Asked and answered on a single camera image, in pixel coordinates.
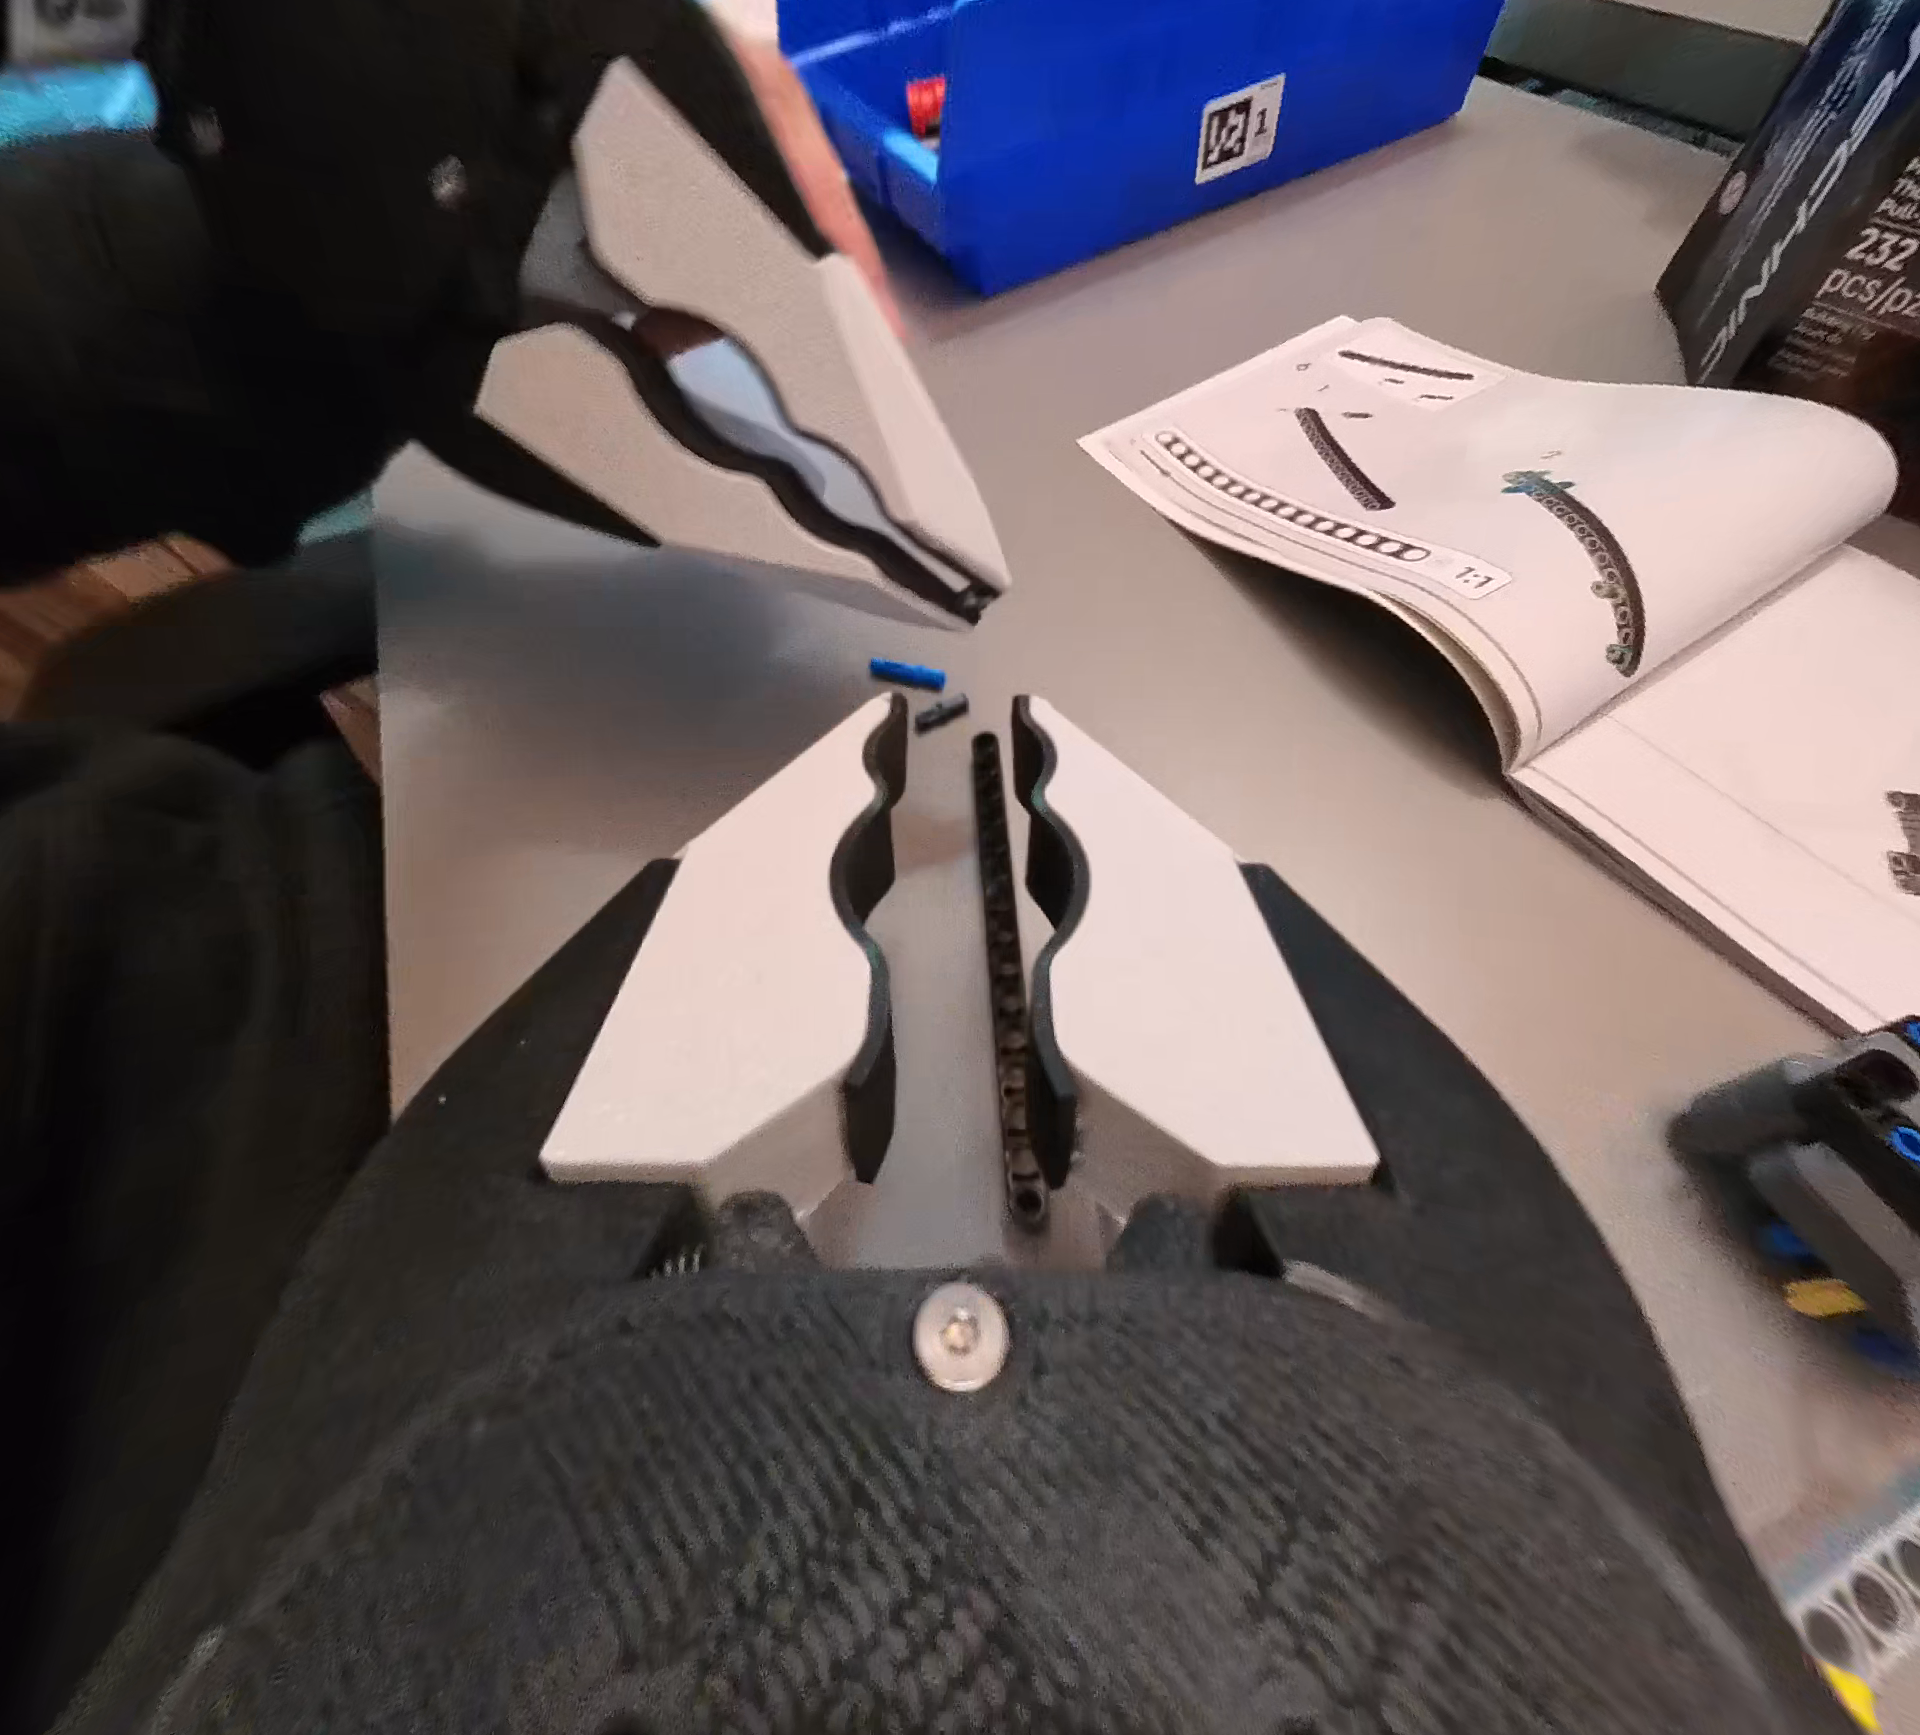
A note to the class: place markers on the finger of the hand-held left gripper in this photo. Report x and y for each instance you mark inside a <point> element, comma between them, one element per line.
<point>602,414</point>
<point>750,266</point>

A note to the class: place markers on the long black holed toy beam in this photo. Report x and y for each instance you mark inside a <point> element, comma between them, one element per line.
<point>1003,956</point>

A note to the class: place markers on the grey desk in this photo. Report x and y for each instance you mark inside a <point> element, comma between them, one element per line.
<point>1351,865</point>

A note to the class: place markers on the grey black toy model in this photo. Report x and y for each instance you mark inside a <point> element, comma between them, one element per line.
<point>1814,1136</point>

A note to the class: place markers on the white instruction booklet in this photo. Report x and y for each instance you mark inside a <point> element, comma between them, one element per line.
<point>1652,460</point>

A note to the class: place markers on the black toy set box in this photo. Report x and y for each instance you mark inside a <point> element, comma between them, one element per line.
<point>1831,206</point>

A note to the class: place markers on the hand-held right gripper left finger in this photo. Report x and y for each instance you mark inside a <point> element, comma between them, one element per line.
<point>736,983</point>

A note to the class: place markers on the blue plastic storage bin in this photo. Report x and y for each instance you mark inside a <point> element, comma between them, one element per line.
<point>1079,72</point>

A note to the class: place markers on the small blue toy pin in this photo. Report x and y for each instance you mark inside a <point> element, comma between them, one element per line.
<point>905,672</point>

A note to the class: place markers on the person's black clothing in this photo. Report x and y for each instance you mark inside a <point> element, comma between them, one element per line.
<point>164,1163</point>

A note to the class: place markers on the small black toy pin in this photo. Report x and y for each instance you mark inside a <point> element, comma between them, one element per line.
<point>941,715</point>

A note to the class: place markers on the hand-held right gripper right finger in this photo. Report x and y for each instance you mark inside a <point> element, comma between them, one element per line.
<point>1186,983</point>

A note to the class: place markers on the small red toy piece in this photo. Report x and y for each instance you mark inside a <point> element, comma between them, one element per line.
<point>928,99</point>

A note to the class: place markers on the grey perforated plate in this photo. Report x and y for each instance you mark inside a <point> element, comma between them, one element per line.
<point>1859,1615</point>

